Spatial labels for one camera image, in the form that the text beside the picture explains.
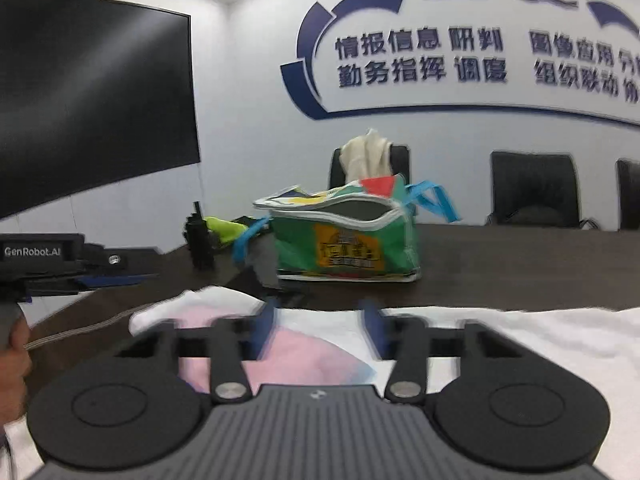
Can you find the black wall screen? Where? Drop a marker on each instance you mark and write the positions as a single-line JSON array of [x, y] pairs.
[[90, 110]]

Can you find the pink and blue vest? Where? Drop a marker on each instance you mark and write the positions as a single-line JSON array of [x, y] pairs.
[[310, 360]]

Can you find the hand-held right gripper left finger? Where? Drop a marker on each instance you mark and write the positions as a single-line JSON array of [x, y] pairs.
[[264, 332]]

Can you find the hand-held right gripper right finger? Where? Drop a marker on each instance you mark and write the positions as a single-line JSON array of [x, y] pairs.
[[372, 330]]

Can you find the cream cloth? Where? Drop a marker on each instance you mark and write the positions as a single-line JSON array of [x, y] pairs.
[[365, 157]]

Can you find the person's left hand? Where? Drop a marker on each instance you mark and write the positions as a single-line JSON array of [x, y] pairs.
[[14, 375]]

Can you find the blue wall lettering sign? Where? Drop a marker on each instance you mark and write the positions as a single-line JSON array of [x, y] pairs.
[[425, 60]]

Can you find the yellow-green cloth item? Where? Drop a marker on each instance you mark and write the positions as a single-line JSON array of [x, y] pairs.
[[225, 229]]

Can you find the white fluffy blanket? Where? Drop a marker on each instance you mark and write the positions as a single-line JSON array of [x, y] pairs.
[[550, 330]]

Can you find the black office chair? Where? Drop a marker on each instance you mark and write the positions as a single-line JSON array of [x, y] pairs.
[[402, 165], [532, 190], [630, 195]]

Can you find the black walkie-talkie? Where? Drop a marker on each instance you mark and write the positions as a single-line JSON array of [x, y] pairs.
[[200, 240]]

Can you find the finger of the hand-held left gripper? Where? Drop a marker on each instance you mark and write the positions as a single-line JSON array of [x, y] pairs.
[[120, 260], [115, 281]]

